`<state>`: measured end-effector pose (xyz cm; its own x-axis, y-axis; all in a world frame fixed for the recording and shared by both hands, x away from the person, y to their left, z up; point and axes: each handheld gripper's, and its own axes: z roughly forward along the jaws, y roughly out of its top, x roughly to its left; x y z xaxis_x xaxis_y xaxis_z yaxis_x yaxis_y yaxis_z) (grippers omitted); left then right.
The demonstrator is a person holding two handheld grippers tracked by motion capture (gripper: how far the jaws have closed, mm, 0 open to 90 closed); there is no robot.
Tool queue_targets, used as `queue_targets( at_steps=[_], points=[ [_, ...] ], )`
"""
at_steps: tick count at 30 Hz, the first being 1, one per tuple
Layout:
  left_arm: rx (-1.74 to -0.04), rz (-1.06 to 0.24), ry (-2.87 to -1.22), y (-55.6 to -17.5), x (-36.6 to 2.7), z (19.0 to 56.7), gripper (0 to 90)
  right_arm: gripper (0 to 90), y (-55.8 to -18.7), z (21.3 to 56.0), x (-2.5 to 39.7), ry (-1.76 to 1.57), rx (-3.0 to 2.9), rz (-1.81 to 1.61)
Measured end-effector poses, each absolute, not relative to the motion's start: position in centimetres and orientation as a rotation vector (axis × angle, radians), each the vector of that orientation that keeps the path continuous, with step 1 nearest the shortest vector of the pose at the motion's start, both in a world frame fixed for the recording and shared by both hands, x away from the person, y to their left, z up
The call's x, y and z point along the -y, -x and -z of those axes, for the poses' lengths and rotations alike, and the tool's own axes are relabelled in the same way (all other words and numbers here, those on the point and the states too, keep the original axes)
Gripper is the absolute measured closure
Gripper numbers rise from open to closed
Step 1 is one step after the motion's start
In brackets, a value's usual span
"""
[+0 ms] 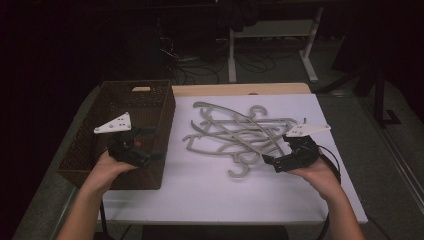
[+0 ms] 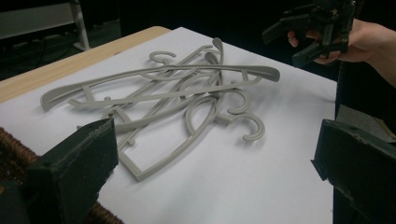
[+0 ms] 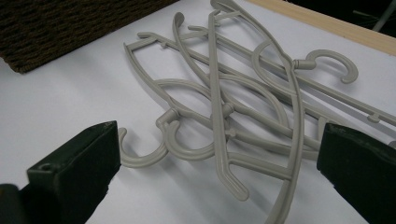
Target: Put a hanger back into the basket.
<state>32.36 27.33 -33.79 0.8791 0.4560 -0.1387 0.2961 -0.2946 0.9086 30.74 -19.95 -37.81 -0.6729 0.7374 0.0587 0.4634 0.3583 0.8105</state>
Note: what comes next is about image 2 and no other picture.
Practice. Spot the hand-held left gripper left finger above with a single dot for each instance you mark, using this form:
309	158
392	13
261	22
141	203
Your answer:
74	168

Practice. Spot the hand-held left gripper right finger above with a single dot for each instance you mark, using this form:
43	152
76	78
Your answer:
361	168

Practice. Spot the grey plastic hanger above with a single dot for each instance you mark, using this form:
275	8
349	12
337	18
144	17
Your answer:
248	101
267	72
262	127

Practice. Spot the white sheet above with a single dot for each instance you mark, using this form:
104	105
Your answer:
249	186

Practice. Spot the white metal desk frame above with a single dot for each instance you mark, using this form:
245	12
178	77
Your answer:
37	17

